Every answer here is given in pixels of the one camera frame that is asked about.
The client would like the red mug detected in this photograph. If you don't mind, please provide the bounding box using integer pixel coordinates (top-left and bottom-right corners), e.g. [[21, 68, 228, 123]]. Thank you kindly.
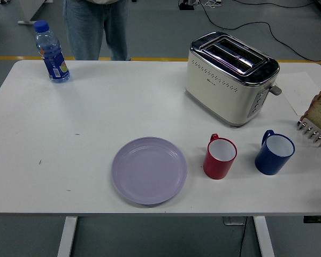
[[203, 133, 238, 180]]

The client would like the cream and chrome toaster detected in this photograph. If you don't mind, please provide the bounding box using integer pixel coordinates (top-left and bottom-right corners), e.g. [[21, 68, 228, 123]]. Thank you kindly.
[[184, 31, 283, 129]]

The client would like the yellow floor tape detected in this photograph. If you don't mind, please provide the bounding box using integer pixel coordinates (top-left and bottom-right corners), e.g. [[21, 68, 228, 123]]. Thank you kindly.
[[0, 55, 321, 65]]

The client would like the white table leg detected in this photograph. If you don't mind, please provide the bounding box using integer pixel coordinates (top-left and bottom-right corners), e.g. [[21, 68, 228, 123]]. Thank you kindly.
[[253, 216, 275, 257], [56, 216, 78, 257]]

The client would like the clear under-table bracket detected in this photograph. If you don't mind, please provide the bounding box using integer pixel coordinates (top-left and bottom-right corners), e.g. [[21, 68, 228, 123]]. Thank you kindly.
[[223, 216, 247, 225]]

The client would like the lilac round plate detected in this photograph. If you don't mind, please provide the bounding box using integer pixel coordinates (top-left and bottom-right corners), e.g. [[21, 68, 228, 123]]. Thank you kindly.
[[111, 137, 188, 206]]

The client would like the person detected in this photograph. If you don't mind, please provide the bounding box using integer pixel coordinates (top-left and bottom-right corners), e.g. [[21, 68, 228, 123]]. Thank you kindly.
[[63, 0, 132, 62]]

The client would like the black power strip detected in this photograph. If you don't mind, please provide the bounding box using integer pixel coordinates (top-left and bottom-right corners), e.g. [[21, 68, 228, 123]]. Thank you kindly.
[[178, 0, 195, 11]]

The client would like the blue mug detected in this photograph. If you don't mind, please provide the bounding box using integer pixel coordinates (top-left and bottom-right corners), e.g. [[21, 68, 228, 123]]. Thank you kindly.
[[255, 130, 296, 176]]

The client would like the metal toast rack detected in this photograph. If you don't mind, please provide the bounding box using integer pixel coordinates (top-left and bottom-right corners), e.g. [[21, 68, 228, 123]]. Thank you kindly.
[[296, 115, 321, 148]]

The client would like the black under-table cable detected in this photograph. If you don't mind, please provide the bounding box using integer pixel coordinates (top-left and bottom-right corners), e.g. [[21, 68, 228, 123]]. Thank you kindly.
[[239, 216, 248, 257]]

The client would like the clear bottle with blue cap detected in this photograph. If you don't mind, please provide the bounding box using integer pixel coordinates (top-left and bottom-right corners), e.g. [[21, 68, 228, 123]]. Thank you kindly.
[[33, 20, 71, 84]]

